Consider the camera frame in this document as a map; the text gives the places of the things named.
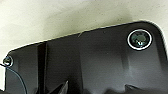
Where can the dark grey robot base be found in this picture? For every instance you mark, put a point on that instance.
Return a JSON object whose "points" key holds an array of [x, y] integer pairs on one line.
{"points": [[100, 63]]}

